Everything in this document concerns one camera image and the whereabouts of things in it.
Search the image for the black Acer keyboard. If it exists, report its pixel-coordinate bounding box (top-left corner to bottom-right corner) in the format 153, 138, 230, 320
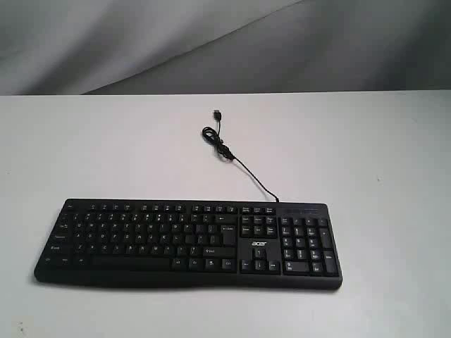
34, 199, 342, 290

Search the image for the grey backdrop cloth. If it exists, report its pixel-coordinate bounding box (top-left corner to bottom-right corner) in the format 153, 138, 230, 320
1, 1, 450, 95

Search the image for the black keyboard USB cable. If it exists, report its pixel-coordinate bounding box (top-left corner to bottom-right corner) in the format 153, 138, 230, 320
201, 109, 281, 204

